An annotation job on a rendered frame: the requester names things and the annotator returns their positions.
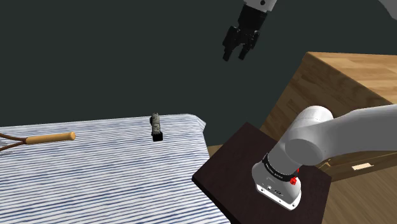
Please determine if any wooden-handled brown wire tool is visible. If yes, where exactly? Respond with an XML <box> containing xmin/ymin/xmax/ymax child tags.
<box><xmin>0</xmin><ymin>131</ymin><xmax>77</xmax><ymax>153</ymax></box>

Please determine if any blue white striped bed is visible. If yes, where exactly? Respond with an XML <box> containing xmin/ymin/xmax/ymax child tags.
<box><xmin>0</xmin><ymin>113</ymin><xmax>232</xmax><ymax>224</ymax></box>

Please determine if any dark robot stand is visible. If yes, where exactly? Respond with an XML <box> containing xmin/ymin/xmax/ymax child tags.
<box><xmin>191</xmin><ymin>121</ymin><xmax>332</xmax><ymax>224</ymax></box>

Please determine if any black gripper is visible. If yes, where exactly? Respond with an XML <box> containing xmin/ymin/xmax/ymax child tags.
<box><xmin>221</xmin><ymin>4</ymin><xmax>268</xmax><ymax>62</ymax></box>

